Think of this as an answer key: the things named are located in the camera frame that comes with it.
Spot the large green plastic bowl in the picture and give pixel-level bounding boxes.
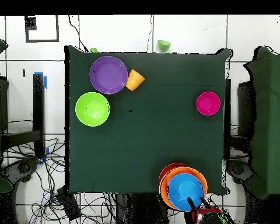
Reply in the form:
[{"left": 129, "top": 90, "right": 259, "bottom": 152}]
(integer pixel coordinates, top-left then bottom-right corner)
[{"left": 75, "top": 92, "right": 111, "bottom": 127}]

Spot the black power brick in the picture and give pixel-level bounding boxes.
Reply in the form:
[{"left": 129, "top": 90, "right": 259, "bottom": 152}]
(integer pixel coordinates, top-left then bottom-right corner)
[{"left": 55, "top": 187, "right": 82, "bottom": 221}]

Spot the small green plastic bowl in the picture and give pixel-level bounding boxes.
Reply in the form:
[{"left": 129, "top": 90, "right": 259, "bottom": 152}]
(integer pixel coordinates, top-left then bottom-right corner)
[{"left": 157, "top": 40, "right": 172, "bottom": 53}]

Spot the black frame stand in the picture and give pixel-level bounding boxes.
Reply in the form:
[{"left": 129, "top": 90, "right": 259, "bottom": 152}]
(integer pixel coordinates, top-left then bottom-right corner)
[{"left": 1, "top": 73, "right": 46, "bottom": 159}]

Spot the thin black floor cable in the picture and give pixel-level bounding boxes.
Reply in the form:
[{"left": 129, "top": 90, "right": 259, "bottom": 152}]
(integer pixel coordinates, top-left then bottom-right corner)
[{"left": 68, "top": 15, "right": 89, "bottom": 53}]

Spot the tangle of black floor cables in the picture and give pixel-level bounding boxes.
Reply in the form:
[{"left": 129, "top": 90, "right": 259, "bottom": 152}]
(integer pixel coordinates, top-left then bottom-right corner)
[{"left": 2, "top": 137, "right": 117, "bottom": 224}]

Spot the large orange plastic bowl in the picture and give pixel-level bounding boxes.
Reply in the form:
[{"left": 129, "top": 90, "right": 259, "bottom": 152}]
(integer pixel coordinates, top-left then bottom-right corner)
[{"left": 159, "top": 166, "right": 208, "bottom": 211}]

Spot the red-orange plastic bowl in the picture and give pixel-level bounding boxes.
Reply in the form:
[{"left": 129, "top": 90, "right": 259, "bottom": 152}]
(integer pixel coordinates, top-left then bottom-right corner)
[{"left": 158, "top": 162, "right": 188, "bottom": 185}]

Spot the pink plastic bowl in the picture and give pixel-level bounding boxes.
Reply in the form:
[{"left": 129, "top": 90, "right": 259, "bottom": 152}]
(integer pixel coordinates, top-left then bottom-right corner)
[{"left": 195, "top": 91, "right": 221, "bottom": 116}]

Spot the orange plastic cup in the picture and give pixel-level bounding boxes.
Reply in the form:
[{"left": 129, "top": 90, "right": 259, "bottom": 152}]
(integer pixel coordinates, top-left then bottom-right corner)
[{"left": 125, "top": 69, "right": 146, "bottom": 91}]

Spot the black wheeled base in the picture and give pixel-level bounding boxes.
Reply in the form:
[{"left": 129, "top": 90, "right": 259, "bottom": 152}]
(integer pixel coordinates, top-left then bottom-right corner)
[
  {"left": 226, "top": 159, "right": 255, "bottom": 185},
  {"left": 1, "top": 157, "right": 40, "bottom": 184}
]

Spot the blue plastic bowl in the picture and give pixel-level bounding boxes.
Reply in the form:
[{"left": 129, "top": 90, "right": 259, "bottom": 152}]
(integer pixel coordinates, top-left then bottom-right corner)
[{"left": 167, "top": 173, "right": 205, "bottom": 212}]

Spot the dark green tablecloth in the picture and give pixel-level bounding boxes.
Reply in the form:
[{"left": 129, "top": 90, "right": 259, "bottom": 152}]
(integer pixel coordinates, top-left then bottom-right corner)
[{"left": 64, "top": 45, "right": 233, "bottom": 195}]

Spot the purple plastic bowl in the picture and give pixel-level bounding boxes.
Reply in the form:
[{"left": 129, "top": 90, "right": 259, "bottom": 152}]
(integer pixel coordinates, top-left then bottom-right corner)
[{"left": 89, "top": 55, "right": 128, "bottom": 95}]

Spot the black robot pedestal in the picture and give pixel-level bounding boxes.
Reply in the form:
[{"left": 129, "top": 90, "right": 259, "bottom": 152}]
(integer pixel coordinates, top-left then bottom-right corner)
[{"left": 115, "top": 193, "right": 171, "bottom": 224}]

